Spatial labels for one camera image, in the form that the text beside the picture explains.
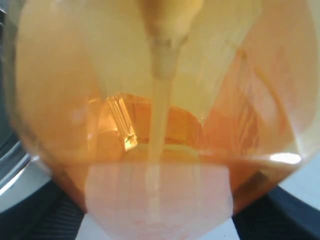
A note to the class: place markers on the orange dish soap bottle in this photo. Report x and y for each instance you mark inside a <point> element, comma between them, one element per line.
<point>163,118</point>

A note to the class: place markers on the steel mesh strainer basket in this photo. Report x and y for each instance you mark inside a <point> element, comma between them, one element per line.
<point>20,177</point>

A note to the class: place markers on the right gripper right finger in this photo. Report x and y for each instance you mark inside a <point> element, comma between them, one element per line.
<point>278,215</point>

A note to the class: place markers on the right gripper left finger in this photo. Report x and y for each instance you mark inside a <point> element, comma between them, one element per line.
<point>47,214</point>

